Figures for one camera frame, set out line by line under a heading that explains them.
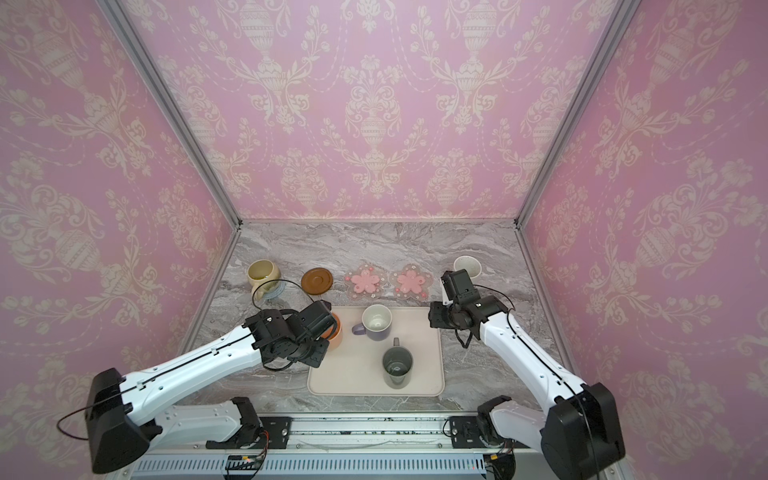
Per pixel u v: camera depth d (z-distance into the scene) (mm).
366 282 1029
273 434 734
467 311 580
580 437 387
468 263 971
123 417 391
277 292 987
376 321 922
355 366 822
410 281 1030
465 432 730
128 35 727
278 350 523
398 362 831
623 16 685
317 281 1029
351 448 729
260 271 975
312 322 583
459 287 636
